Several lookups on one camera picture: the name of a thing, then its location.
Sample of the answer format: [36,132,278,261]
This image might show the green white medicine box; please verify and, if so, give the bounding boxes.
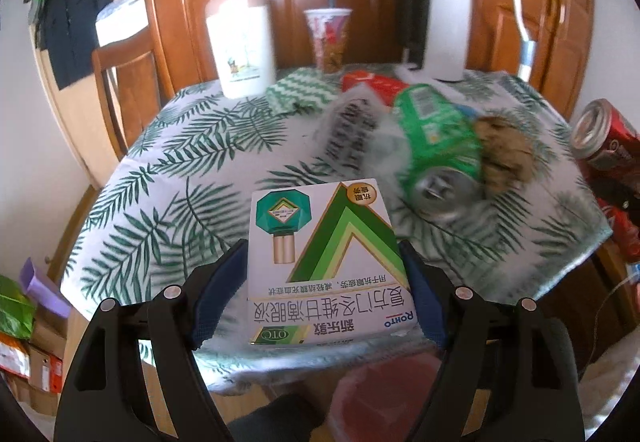
[246,179,418,347]

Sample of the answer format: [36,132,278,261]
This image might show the red cola can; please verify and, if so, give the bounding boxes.
[570,98,639,191]

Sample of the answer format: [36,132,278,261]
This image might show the cardboard boxes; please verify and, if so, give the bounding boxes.
[1,310,67,416]

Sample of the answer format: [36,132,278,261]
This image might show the red ointment box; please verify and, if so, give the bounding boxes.
[341,70,409,107]

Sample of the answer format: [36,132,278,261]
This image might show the green white zigzag cloth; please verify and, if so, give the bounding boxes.
[265,68,337,116]

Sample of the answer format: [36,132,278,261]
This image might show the patterned paper cup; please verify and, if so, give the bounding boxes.
[305,8,352,73]

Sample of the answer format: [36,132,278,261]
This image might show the blue round lid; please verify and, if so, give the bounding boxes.
[457,105,482,121]

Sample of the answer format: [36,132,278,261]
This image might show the green plastic bag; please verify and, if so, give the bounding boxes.
[0,275,37,340]

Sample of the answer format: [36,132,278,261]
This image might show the dark hanging clothes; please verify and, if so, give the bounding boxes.
[35,0,114,90]

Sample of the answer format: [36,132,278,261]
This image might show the purple dustpan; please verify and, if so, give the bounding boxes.
[18,258,72,318]

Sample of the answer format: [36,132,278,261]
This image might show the green soda can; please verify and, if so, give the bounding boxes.
[394,84,482,222]

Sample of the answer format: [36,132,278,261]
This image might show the brown paper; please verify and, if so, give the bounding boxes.
[474,117,534,195]

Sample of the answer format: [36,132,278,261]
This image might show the wooden chair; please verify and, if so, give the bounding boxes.
[91,28,168,160]

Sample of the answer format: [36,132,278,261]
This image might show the white electric kettle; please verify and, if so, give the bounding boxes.
[395,0,473,84]

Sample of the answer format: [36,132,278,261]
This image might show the white desktop bin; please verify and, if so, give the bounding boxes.
[205,0,277,100]

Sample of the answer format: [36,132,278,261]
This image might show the white gooseneck lamp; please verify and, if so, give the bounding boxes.
[512,0,537,83]

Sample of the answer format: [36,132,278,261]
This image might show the white foam sheet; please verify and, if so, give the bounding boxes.
[394,64,466,105]

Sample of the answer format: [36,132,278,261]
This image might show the pink bag trash bin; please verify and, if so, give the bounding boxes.
[328,353,440,441]

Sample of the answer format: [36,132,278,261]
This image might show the palm leaf tablecloth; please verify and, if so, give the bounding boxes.
[61,71,612,394]

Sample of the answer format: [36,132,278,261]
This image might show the clear plastic printed wrapper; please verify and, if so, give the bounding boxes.
[314,83,404,180]

